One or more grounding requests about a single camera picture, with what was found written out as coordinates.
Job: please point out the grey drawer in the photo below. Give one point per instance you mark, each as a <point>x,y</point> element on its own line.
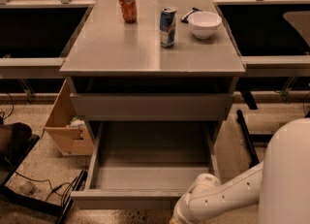
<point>153,107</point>
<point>145,164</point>

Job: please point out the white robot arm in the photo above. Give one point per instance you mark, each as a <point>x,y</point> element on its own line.
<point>279,185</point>

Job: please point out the grey drawer cabinet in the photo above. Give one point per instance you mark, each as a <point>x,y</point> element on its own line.
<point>115,57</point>

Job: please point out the grey top drawer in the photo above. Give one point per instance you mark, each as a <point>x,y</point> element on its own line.
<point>153,107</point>

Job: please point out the blue energy drink can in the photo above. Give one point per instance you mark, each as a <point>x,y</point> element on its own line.
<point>167,26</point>

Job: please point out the cardboard box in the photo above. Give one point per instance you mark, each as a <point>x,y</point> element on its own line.
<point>71,139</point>

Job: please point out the white bowl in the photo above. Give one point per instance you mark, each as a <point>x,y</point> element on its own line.
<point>204,24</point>

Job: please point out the orange soda can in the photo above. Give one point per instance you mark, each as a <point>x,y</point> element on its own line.
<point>129,10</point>

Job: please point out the dark chair seat left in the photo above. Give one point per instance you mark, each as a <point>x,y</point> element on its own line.
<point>13,139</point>

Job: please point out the black stand base left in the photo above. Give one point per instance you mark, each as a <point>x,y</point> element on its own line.
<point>8,169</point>

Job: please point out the black-handled utensil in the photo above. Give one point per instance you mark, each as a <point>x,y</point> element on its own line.
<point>184,19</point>

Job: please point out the black table leg frame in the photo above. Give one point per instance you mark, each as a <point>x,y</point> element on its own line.
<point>262,113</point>

